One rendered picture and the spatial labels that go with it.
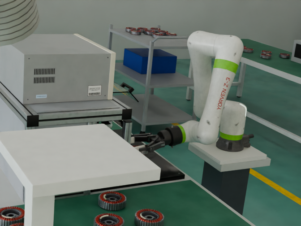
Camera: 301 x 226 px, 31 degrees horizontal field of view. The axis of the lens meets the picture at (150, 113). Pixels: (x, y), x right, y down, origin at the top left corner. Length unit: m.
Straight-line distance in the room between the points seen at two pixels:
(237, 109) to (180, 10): 6.12
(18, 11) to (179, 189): 1.42
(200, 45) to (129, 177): 1.36
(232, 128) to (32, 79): 1.15
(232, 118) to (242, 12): 6.84
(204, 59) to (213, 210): 0.81
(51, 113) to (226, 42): 0.95
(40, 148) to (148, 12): 7.13
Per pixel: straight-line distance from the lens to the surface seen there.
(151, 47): 4.82
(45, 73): 2.18
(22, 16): 1.20
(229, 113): 2.83
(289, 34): 10.40
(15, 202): 2.22
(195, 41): 2.66
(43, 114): 2.08
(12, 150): 1.50
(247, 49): 5.97
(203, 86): 2.80
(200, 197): 2.37
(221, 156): 2.80
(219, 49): 2.61
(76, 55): 2.21
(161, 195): 2.33
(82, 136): 1.61
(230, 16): 9.45
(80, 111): 2.13
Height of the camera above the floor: 1.77
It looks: 17 degrees down
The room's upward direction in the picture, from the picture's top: 6 degrees clockwise
